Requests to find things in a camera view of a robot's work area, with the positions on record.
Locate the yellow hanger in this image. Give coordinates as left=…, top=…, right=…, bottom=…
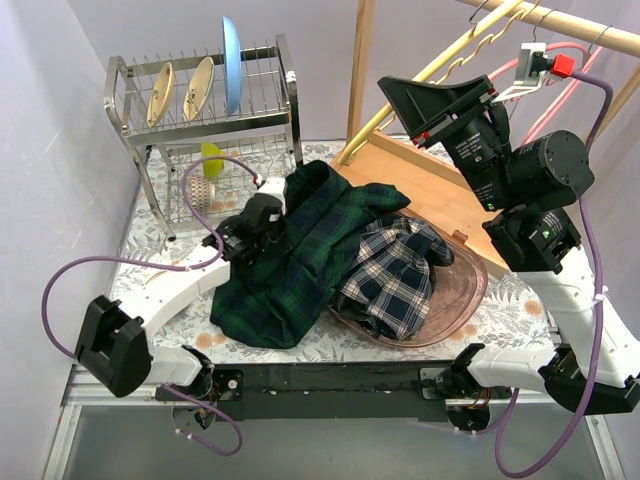
left=336, top=0, right=540, bottom=165

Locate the green tartan skirt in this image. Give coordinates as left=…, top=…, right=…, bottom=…
left=210, top=160, right=410, bottom=349

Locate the navy cream plaid skirt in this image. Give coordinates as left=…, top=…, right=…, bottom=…
left=328, top=213, right=455, bottom=341

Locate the pink wavy hanger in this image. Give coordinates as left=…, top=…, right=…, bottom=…
left=489, top=21, right=583, bottom=102

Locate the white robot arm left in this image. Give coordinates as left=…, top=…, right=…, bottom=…
left=74, top=193, right=286, bottom=400

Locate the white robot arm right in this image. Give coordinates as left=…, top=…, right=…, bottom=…
left=378, top=76, right=639, bottom=415

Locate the wooden clothes rack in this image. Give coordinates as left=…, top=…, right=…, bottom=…
left=331, top=1, right=639, bottom=276

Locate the patterned cup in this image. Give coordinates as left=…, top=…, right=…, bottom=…
left=188, top=175, right=216, bottom=214

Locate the yellow-green bowl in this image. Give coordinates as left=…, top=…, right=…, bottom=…
left=201, top=142, right=224, bottom=180

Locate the floral table mat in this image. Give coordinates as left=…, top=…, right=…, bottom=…
left=94, top=137, right=561, bottom=366

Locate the steel dish rack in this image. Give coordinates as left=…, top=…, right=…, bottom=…
left=104, top=34, right=303, bottom=240

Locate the pink transparent tray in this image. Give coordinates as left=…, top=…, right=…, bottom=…
left=328, top=221, right=488, bottom=348

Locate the cream plate right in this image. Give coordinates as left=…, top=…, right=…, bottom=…
left=183, top=57, right=215, bottom=122

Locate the cream plate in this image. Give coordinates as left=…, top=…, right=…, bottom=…
left=183, top=57, right=215, bottom=122
left=147, top=62, right=175, bottom=128

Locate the cream plate left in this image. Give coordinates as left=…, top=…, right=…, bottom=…
left=147, top=62, right=175, bottom=128

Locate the blue plate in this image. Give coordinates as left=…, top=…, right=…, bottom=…
left=222, top=17, right=243, bottom=116

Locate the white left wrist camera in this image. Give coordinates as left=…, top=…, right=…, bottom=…
left=257, top=177, right=287, bottom=215

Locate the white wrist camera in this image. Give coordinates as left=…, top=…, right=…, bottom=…
left=494, top=42, right=576, bottom=103
left=257, top=177, right=287, bottom=215

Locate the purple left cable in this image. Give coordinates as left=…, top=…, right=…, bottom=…
left=41, top=155, right=264, bottom=457

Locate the purple cable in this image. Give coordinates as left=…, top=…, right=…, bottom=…
left=494, top=69, right=614, bottom=476
left=41, top=155, right=264, bottom=457

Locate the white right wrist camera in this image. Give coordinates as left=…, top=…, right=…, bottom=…
left=494, top=42, right=576, bottom=103

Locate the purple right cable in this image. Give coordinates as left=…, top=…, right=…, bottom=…
left=494, top=69, right=614, bottom=476

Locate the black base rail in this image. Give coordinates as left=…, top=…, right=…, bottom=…
left=209, top=361, right=448, bottom=423

